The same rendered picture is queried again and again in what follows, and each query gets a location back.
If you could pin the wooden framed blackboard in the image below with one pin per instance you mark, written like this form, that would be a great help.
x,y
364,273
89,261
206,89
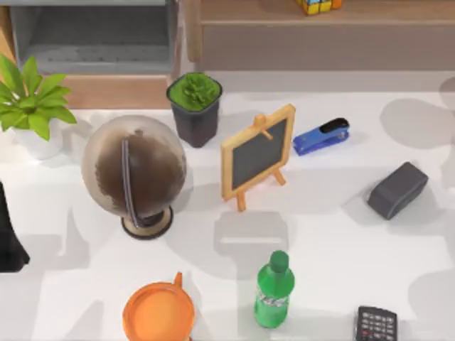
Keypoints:
x,y
256,152

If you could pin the green plant in black pot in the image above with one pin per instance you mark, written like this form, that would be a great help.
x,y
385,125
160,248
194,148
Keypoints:
x,y
195,106

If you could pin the brown globe on stand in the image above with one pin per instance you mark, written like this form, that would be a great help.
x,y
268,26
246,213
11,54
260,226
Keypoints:
x,y
131,167

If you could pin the blue and black stapler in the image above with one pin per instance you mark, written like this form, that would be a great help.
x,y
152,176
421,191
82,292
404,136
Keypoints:
x,y
321,138

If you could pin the green bottle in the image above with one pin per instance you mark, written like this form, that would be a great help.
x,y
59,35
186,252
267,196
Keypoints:
x,y
273,295

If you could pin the orange cup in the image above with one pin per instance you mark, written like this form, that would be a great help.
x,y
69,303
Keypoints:
x,y
160,312

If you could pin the wooden open shelf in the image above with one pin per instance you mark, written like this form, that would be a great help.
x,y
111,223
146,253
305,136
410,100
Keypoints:
x,y
320,35

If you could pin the dark grey rounded box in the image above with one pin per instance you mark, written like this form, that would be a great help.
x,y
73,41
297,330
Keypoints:
x,y
397,191

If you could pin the coloured puzzle cube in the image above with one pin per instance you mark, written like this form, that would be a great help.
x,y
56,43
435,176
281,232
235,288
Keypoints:
x,y
318,5

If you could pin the grey cabinet with dark inside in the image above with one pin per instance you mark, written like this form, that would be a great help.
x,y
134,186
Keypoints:
x,y
92,35

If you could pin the leafy plant in white pot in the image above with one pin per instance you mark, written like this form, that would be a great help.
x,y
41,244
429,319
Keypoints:
x,y
32,103

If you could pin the black calculator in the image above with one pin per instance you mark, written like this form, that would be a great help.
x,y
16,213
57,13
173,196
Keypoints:
x,y
376,324

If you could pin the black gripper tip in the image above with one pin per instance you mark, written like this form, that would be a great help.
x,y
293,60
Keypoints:
x,y
8,238

